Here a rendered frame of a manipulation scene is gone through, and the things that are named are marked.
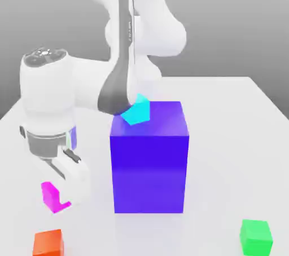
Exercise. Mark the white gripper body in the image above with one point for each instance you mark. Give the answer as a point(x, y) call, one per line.
point(75, 176)

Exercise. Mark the small magenta cube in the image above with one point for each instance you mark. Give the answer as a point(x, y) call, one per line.
point(50, 195)

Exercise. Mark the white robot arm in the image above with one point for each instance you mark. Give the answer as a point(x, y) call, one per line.
point(49, 93)

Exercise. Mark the small orange cube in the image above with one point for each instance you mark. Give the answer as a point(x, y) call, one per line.
point(47, 243)

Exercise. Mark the small cyan cube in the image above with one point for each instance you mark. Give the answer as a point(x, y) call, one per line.
point(137, 112)

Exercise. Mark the small green cube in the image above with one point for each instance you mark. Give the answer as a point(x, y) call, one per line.
point(256, 238)

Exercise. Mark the large blue box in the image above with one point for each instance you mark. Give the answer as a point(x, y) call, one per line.
point(149, 170)

